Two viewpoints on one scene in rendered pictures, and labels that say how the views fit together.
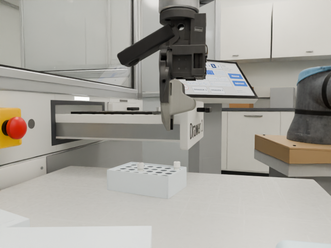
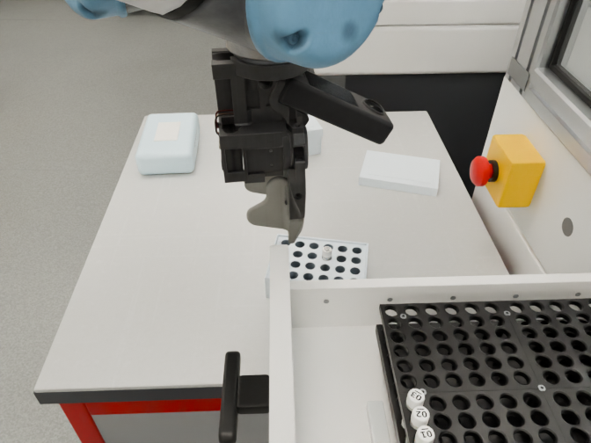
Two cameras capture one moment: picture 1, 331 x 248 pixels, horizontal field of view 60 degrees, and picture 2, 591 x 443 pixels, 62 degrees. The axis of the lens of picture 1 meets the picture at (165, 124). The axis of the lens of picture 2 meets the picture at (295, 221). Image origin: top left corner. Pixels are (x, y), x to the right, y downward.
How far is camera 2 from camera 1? 102 cm
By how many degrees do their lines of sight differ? 134
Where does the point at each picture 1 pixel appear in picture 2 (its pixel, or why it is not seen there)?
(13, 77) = (575, 128)
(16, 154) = (535, 240)
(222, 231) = (217, 209)
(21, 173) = (528, 270)
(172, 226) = not seen: hidden behind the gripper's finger
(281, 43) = not seen: outside the picture
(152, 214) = not seen: hidden behind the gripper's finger
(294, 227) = (157, 224)
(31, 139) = (556, 248)
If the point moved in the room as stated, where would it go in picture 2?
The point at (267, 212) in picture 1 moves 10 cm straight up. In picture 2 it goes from (171, 245) to (158, 189)
